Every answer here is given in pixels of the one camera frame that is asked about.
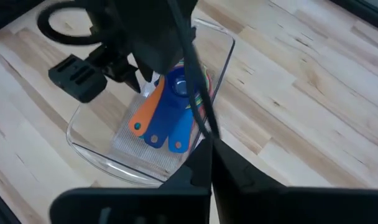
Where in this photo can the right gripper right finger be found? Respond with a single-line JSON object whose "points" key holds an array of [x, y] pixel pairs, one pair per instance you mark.
{"points": [[270, 202]]}

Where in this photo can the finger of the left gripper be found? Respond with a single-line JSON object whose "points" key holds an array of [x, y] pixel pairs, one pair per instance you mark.
{"points": [[146, 71], [133, 79]]}

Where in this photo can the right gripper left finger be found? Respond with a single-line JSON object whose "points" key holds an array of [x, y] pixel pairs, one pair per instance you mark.
{"points": [[176, 199]]}

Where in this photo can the orange measuring cup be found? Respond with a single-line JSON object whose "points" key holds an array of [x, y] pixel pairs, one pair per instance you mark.
{"points": [[147, 112]]}

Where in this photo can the dark blue measuring cup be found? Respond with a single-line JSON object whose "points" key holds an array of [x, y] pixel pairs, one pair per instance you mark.
{"points": [[167, 109]]}

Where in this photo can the red measuring cup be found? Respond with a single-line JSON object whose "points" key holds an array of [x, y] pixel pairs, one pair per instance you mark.
{"points": [[207, 90]]}

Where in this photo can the light blue measuring cup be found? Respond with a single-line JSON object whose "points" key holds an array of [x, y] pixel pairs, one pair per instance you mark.
{"points": [[180, 133]]}

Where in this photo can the clear plastic basket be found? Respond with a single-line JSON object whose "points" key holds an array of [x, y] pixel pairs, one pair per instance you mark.
{"points": [[95, 133]]}

